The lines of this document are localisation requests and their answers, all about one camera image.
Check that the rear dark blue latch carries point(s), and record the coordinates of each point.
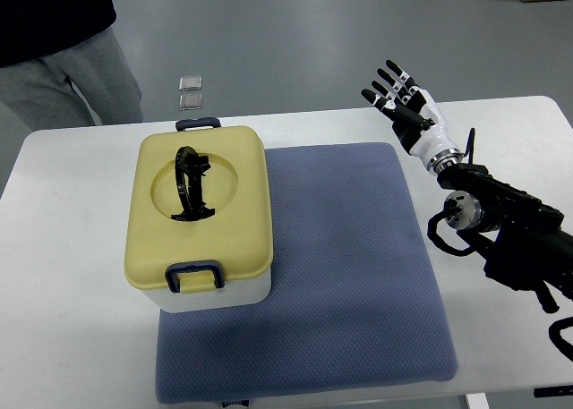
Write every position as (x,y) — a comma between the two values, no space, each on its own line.
(188,124)

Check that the yellow box lid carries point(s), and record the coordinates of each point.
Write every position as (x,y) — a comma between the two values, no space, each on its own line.
(236,186)

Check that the white storage box base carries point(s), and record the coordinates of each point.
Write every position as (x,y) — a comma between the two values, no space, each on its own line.
(234,293)

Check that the dark blue latch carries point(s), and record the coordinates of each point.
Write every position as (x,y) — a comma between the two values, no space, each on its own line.
(175,272)
(188,124)

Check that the upper floor socket plate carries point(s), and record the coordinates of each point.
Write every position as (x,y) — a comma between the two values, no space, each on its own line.
(190,82)

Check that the blue-grey padded mat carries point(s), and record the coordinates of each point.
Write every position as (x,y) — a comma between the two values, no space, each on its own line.
(353,303)

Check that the front dark blue latch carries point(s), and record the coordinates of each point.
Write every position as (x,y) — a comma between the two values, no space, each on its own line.
(175,272)

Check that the person in grey trousers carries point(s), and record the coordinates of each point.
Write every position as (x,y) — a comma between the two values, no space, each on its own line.
(62,67)

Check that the black lid handle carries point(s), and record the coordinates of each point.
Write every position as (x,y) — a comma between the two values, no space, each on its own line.
(189,168)

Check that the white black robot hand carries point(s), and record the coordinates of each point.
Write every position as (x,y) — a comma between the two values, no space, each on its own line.
(416,119)

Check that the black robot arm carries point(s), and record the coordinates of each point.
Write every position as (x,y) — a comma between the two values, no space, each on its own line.
(518,235)

